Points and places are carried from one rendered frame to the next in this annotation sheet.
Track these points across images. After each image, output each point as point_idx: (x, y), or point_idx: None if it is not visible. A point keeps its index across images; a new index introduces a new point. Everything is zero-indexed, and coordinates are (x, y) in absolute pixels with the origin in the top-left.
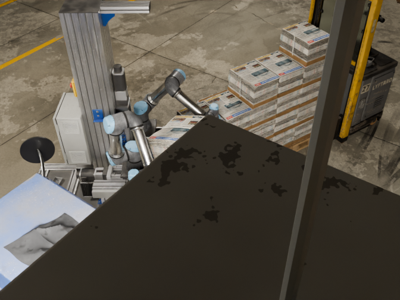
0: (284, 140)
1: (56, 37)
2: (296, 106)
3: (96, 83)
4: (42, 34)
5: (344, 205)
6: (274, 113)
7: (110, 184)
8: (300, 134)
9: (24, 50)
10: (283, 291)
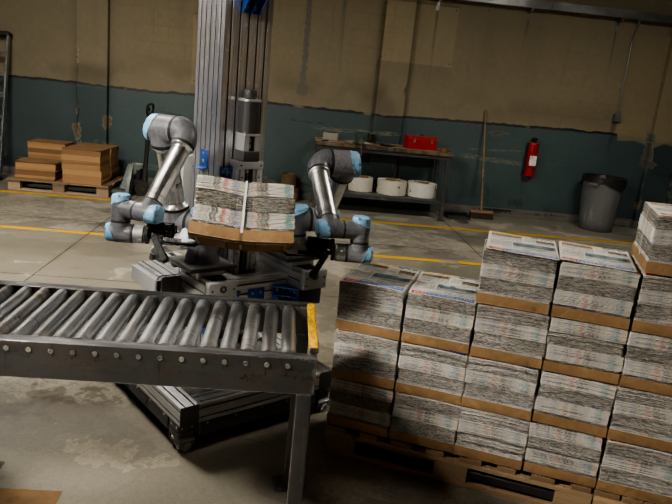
0: (566, 455)
1: (442, 260)
2: (609, 374)
3: (210, 100)
4: (433, 253)
5: None
6: (538, 355)
7: (157, 268)
8: (620, 473)
9: (390, 254)
10: None
